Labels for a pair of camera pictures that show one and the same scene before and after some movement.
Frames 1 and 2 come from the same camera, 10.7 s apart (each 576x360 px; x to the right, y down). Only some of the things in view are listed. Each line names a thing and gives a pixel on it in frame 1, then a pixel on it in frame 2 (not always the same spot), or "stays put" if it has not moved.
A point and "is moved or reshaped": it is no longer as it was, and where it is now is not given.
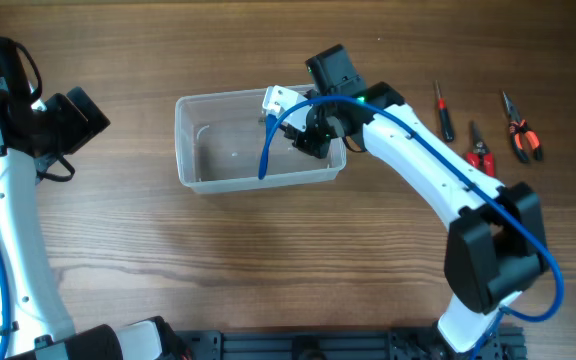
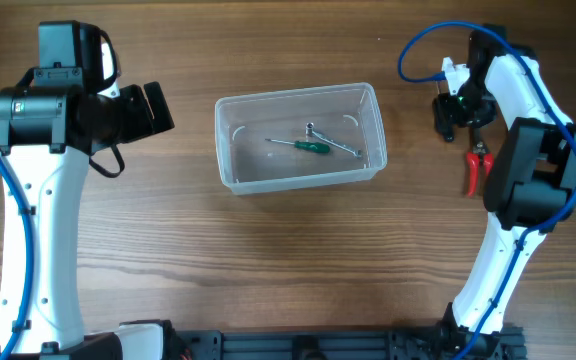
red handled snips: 480,157 stays put
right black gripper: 319,146 → 486,116
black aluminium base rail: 502,343 stays put
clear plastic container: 217,140 is moved or reshaped
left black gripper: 80,129 → 143,123
